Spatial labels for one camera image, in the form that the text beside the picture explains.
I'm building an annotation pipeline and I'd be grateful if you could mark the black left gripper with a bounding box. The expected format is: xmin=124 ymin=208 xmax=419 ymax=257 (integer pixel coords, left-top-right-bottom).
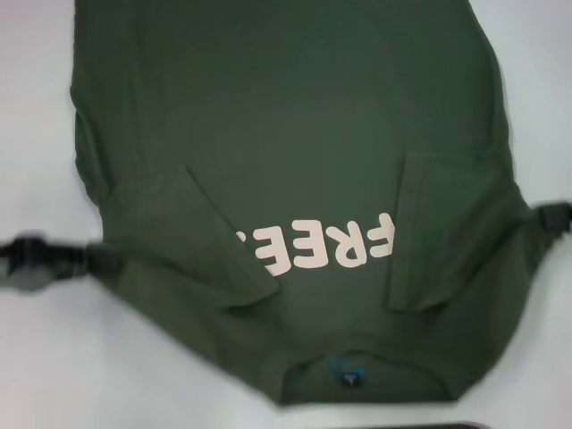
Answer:
xmin=0 ymin=229 xmax=125 ymax=297

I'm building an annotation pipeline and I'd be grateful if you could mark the dark flat device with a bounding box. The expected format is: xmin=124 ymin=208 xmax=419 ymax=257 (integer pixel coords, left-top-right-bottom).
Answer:
xmin=404 ymin=420 xmax=489 ymax=429

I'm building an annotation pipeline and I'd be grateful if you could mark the dark green FREE t-shirt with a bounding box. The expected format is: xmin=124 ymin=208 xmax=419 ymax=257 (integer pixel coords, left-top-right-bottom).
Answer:
xmin=70 ymin=0 xmax=558 ymax=422

